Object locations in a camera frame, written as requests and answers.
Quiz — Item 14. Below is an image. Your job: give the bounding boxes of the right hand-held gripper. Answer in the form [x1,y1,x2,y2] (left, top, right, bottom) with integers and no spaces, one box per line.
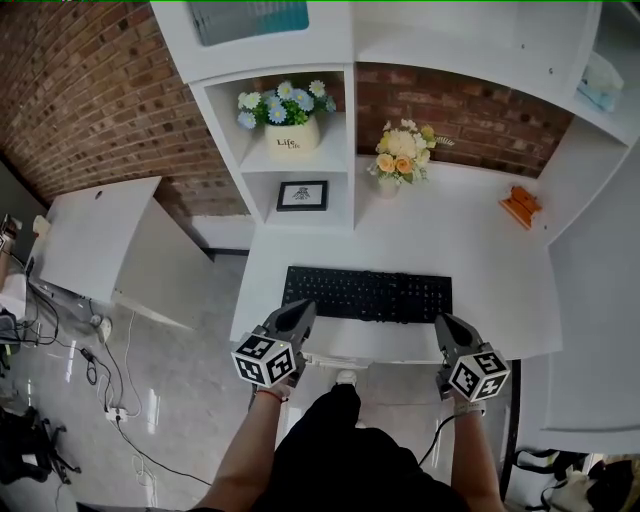
[433,312,512,403]

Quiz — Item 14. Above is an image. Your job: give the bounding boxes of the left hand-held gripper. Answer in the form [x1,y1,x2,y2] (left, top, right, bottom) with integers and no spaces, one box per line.
[230,298,319,390]

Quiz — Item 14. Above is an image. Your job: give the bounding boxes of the black keyboard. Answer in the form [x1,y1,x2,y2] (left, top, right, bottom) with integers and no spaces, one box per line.
[280,265,454,325]

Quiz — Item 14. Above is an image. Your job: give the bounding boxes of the person's right forearm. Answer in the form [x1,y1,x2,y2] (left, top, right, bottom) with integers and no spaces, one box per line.
[449,400,503,512]

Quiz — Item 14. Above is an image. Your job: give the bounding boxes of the person's left forearm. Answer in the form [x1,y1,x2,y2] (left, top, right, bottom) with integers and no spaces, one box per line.
[192,382,292,512]

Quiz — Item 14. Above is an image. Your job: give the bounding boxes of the white desk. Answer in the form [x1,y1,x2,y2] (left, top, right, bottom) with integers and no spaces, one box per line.
[229,149,565,365]

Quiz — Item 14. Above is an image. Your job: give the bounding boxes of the person's black trousers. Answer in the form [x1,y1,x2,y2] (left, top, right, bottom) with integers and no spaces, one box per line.
[199,383,471,512]

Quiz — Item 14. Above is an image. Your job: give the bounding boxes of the black framed picture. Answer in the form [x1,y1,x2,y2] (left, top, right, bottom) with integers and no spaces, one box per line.
[275,180,329,213]

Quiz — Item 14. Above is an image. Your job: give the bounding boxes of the orange wooden phone stand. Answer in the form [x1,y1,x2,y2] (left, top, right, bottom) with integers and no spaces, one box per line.
[498,185,544,231]

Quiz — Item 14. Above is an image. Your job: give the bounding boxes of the black and white bag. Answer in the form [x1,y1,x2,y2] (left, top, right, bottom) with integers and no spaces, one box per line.
[512,448,636,512]

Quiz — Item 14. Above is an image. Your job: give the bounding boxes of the white round plug adapter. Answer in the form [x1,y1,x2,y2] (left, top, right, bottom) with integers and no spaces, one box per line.
[89,313,113,343]

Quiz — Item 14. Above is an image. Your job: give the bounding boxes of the white side table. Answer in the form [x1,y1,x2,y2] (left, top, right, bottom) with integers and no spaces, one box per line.
[37,175,216,331]

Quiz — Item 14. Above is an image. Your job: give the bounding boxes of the yellow flower bouquet in vase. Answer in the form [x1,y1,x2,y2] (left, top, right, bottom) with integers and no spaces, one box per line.
[366,118,455,199]

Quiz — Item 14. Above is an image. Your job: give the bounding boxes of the blue flowers in white pot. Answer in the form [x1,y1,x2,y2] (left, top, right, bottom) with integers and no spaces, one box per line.
[236,79,338,160]

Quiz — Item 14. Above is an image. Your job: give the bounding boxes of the white shelf unit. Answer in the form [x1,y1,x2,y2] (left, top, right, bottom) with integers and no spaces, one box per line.
[149,0,640,239]

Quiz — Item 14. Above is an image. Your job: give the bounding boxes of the black office chair base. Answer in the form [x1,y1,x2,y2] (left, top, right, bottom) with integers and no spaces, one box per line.
[0,405,82,485]

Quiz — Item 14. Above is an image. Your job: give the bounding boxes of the blue tissue pack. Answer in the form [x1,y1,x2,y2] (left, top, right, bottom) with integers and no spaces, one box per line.
[576,51,625,112]

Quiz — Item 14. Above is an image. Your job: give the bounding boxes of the frosted glass cabinet door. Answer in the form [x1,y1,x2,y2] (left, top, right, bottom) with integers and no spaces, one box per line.
[186,0,310,48]

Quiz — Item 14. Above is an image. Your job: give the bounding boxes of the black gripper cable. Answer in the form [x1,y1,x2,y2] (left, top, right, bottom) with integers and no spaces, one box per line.
[417,413,457,468]

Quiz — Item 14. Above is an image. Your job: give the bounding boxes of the white cable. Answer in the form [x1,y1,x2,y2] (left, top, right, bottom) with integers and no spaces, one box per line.
[97,309,157,491]

